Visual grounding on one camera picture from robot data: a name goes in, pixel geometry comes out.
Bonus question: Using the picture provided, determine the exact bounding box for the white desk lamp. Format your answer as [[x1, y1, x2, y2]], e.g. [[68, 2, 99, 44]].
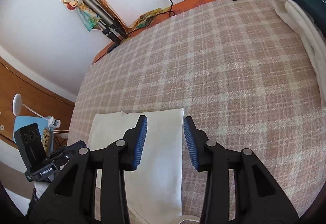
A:
[[13, 94, 51, 120]]

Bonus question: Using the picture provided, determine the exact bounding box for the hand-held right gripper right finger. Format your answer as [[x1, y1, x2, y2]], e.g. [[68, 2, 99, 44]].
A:
[[183, 116, 300, 224]]

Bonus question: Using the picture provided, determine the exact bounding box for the white camisole top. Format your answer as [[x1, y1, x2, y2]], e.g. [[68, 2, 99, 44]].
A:
[[88, 108, 184, 224]]

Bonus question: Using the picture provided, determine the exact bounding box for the leopard print item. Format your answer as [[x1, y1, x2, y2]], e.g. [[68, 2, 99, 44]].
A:
[[43, 128, 50, 154]]

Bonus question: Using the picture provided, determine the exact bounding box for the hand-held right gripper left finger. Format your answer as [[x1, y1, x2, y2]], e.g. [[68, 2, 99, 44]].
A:
[[28, 115, 148, 224]]

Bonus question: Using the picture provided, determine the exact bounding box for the folded grey tripod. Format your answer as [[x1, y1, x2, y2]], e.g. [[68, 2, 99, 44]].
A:
[[62, 0, 127, 42]]

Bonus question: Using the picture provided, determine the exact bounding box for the white power strip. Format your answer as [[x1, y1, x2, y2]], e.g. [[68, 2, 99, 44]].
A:
[[48, 117, 62, 129]]

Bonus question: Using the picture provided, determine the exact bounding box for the stack of folded clothes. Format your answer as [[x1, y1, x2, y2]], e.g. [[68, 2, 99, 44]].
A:
[[269, 0, 326, 107]]

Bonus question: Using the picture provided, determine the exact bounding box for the light blue stool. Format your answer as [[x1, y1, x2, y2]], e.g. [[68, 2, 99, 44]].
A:
[[14, 116, 55, 156]]

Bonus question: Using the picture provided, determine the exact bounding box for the colourful patterned scarf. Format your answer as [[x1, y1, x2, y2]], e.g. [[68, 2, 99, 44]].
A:
[[56, 0, 163, 32]]

